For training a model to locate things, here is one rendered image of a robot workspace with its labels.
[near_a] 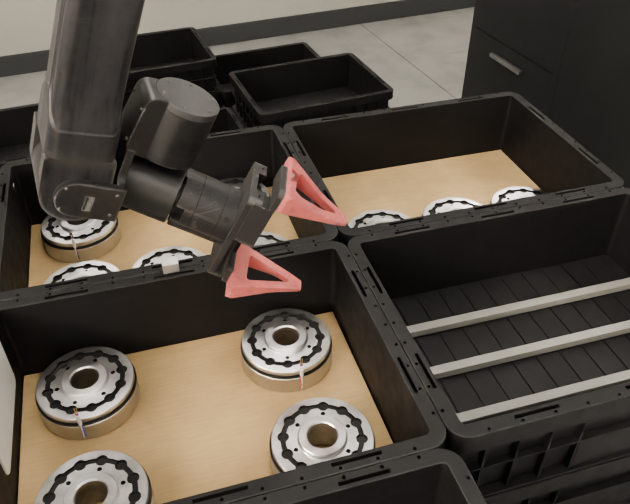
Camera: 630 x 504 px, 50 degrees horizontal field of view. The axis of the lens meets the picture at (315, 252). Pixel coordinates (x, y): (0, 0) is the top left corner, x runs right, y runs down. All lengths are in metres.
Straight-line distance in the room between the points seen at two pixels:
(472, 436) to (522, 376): 0.21
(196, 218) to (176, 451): 0.25
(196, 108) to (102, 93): 0.08
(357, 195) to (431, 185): 0.12
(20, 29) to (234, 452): 3.19
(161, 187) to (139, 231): 0.39
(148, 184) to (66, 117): 0.10
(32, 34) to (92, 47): 3.21
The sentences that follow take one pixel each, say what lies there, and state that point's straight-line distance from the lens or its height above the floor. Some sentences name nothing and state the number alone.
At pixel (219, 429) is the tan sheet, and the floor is 0.83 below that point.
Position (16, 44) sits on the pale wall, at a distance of 3.76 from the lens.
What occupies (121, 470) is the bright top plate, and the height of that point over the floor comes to 0.86.
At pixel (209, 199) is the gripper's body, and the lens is 0.62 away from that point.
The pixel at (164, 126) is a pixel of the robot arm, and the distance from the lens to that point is 0.58.
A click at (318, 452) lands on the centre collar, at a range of 0.67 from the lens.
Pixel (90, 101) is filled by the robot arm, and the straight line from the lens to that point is 0.55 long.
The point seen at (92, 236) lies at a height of 0.86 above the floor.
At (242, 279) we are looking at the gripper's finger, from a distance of 0.68.
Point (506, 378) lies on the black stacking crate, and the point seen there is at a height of 0.83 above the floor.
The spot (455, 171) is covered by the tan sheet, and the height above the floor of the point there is 0.83.
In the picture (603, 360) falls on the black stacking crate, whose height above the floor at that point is 0.83.
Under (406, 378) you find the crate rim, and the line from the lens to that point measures 0.65.
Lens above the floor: 1.42
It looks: 39 degrees down
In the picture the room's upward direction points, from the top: straight up
